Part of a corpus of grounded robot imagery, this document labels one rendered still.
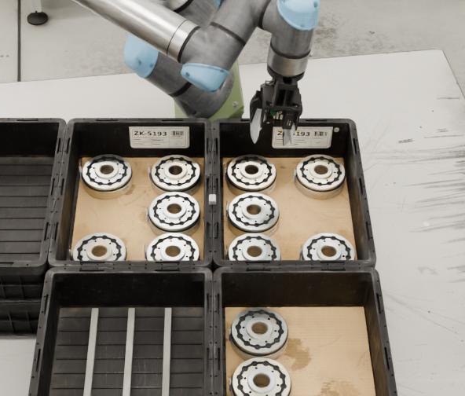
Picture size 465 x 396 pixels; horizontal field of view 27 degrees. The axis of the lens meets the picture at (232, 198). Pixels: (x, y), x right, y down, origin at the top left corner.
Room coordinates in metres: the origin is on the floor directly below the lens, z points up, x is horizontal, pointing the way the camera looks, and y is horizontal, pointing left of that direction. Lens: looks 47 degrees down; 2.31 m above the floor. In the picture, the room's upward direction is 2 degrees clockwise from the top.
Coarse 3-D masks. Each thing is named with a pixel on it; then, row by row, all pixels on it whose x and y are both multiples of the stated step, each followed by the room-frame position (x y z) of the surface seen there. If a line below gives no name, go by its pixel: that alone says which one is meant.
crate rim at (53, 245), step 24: (72, 120) 1.51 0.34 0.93; (96, 120) 1.51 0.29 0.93; (120, 120) 1.51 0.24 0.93; (144, 120) 1.52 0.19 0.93; (168, 120) 1.52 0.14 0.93; (192, 120) 1.52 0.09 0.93; (72, 264) 1.13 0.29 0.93; (96, 264) 1.13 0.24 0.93; (120, 264) 1.13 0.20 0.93; (144, 264) 1.13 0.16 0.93; (168, 264) 1.13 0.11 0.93; (192, 264) 1.13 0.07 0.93
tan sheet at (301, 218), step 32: (224, 160) 1.51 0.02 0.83; (288, 160) 1.51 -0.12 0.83; (224, 192) 1.41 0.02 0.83; (288, 192) 1.42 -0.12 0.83; (224, 224) 1.32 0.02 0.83; (288, 224) 1.33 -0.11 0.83; (320, 224) 1.33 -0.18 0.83; (352, 224) 1.33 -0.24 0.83; (224, 256) 1.24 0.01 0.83; (288, 256) 1.24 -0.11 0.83
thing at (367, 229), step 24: (216, 120) 1.52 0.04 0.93; (240, 120) 1.53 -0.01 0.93; (312, 120) 1.53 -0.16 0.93; (336, 120) 1.53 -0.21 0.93; (216, 144) 1.47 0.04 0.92; (216, 168) 1.38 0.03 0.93; (360, 168) 1.39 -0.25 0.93; (216, 192) 1.33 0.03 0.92; (360, 192) 1.33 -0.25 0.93; (216, 216) 1.25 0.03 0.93; (216, 240) 1.19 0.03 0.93; (216, 264) 1.14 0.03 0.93; (240, 264) 1.14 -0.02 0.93; (264, 264) 1.14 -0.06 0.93; (288, 264) 1.14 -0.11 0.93; (312, 264) 1.14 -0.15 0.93; (336, 264) 1.14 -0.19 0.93; (360, 264) 1.15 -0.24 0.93
